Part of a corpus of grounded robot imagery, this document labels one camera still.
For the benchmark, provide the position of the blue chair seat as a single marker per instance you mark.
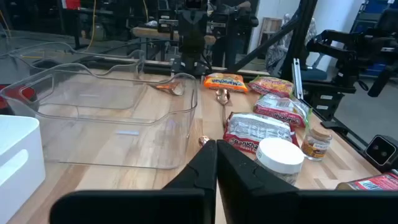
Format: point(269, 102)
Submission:
point(312, 74)

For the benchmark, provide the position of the black table-level camera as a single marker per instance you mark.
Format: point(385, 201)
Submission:
point(381, 152)

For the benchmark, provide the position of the white plastic bin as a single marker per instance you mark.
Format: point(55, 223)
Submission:
point(18, 155)

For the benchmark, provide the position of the pink yellow ramen packet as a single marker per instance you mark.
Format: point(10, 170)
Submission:
point(270, 86)

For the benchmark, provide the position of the orange ramen packet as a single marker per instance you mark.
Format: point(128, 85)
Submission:
point(225, 82)

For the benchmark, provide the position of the black controller box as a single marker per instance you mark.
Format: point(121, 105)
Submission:
point(323, 99)

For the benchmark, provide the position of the red background box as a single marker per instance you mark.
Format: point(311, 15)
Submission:
point(71, 3)

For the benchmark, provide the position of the green-trimmed ramen packet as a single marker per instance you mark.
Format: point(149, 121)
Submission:
point(281, 109)

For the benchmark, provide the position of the blue shelving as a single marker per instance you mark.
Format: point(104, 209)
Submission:
point(376, 67)

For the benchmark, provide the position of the wooden workbench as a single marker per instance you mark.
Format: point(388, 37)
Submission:
point(149, 32)

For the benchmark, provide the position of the white-lid spice jar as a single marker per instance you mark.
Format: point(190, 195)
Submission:
point(280, 158)

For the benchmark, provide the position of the red bowl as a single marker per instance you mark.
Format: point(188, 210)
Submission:
point(21, 93)

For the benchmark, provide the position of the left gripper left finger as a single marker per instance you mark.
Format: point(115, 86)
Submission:
point(186, 205)

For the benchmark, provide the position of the silver aluminium extrusion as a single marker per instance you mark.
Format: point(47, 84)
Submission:
point(297, 77)

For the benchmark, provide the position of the wooden panel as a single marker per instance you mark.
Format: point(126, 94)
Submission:
point(270, 28)

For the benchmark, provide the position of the small round wooden lid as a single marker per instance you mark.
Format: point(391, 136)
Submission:
point(315, 144)

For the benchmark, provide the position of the red spice container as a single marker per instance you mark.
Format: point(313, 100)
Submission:
point(373, 182)

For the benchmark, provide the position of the rose gold spoon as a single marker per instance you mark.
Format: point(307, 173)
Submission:
point(222, 96)
point(203, 140)

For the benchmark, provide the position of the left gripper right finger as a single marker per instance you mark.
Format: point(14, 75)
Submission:
point(248, 199)

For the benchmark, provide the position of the black background robot arm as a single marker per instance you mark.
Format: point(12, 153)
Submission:
point(342, 46)

